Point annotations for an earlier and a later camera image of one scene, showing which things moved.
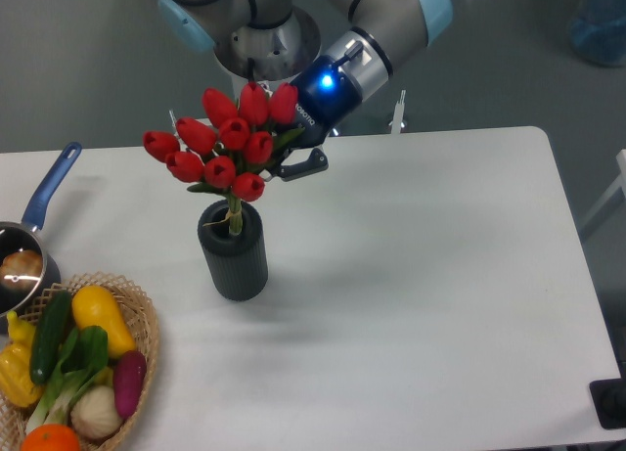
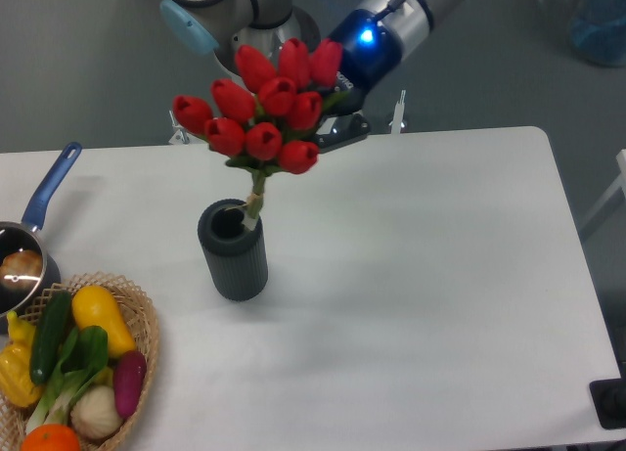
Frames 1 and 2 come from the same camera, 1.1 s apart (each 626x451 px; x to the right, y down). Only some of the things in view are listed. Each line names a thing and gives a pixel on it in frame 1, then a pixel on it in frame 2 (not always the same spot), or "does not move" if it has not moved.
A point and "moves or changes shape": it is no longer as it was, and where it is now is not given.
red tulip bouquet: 228,148 moves or changes shape
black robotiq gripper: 326,93 → 370,50
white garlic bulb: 94,413 does not move
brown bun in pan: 22,270 does not move
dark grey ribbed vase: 236,264 does not move
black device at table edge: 608,397 does not move
